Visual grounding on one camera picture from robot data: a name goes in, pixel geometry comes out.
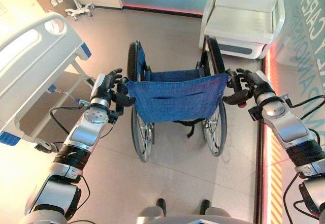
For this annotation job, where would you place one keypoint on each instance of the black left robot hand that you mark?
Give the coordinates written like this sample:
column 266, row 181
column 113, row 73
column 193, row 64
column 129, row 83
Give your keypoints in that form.
column 106, row 83

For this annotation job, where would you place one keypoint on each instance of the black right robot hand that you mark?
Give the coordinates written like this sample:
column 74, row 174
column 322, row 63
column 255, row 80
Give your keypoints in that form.
column 256, row 81

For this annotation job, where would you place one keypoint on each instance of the blue fabric wheelchair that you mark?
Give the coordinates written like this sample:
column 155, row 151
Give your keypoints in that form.
column 175, row 95

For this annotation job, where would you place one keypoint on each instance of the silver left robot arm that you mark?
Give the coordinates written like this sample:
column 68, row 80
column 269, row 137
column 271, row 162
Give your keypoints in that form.
column 76, row 145

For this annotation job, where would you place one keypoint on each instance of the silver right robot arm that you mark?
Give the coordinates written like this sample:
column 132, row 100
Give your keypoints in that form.
column 292, row 130

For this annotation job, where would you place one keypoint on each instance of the white hospital bed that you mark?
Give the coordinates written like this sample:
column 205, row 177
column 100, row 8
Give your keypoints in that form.
column 28, row 64

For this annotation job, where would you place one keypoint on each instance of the white bedside cabinet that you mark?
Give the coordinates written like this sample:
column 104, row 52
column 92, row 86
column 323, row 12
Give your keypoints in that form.
column 238, row 23

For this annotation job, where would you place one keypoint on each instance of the white rolling stand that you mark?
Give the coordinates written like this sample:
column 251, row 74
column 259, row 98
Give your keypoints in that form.
column 78, row 10

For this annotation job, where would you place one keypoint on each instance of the red yellow striped floor strip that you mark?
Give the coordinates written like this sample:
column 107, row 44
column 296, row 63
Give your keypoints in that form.
column 275, row 178

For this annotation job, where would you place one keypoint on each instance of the dark left robot foot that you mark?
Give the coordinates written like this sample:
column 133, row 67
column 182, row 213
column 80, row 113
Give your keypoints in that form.
column 161, row 205

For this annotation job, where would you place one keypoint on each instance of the silver robot torso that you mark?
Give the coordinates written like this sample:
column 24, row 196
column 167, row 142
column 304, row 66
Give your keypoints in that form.
column 185, row 219

